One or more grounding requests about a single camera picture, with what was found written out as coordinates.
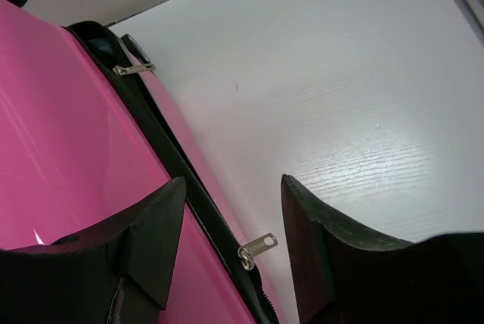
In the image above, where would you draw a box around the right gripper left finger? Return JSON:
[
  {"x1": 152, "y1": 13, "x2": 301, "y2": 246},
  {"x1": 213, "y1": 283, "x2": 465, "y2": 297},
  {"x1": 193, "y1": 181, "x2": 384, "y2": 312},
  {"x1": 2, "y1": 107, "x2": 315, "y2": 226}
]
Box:
[{"x1": 1, "y1": 177, "x2": 186, "y2": 323}]

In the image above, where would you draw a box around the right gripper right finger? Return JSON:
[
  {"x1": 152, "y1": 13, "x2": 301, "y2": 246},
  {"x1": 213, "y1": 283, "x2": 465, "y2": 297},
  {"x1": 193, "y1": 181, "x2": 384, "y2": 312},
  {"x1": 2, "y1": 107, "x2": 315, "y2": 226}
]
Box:
[{"x1": 281, "y1": 175, "x2": 483, "y2": 323}]

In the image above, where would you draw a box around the pink hard-shell suitcase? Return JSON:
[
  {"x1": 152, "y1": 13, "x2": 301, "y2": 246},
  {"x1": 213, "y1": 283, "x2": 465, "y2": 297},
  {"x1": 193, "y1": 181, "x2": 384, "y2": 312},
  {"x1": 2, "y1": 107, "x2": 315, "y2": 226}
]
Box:
[{"x1": 1, "y1": 0, "x2": 280, "y2": 323}]

